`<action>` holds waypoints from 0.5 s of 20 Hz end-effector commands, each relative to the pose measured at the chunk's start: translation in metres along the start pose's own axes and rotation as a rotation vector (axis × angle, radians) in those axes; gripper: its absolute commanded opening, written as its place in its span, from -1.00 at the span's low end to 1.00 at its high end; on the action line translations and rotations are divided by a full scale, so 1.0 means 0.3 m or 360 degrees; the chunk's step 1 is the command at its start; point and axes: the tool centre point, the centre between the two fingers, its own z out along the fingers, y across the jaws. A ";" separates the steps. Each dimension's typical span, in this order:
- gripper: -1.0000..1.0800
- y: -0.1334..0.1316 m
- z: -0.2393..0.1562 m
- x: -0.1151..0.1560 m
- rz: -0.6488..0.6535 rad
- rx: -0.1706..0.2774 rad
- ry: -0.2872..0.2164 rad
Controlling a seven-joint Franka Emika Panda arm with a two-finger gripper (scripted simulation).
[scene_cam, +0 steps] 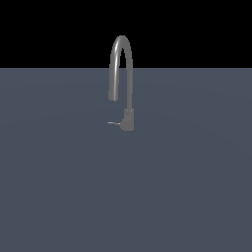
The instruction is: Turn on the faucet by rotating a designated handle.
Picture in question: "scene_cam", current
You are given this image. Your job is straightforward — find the grey gooseneck faucet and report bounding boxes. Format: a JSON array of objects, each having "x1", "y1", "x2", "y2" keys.
[{"x1": 107, "y1": 34, "x2": 135, "y2": 132}]

